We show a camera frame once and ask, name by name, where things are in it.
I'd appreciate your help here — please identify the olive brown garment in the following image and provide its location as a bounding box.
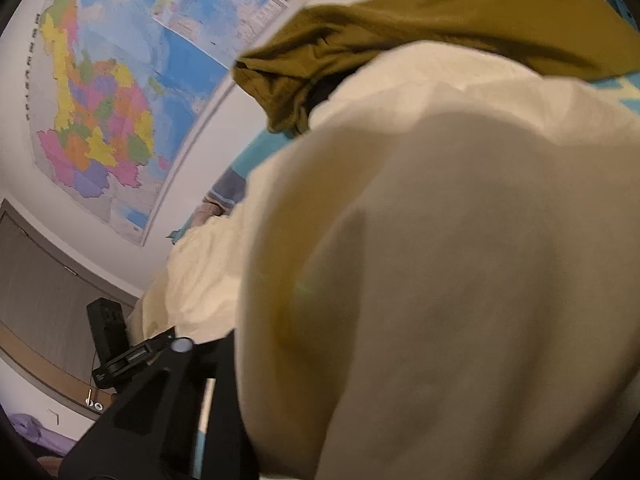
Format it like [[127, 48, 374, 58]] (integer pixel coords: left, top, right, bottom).
[[232, 0, 639, 136]]

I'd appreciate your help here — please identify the teal perforated storage rack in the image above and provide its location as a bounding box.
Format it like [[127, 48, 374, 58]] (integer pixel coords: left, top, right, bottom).
[[605, 0, 636, 26]]

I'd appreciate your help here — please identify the colourful wall map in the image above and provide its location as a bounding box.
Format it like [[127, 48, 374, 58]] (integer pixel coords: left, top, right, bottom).
[[26, 0, 304, 245]]

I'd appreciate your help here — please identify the teal patterned bed sheet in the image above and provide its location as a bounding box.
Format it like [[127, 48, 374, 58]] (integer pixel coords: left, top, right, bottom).
[[168, 73, 639, 244]]

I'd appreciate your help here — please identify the grey wardrobe door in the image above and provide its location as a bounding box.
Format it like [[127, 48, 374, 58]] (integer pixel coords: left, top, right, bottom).
[[1, 200, 137, 419]]

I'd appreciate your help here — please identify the cream beige jacket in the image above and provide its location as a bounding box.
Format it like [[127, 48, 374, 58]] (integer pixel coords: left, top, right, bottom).
[[129, 41, 639, 479]]

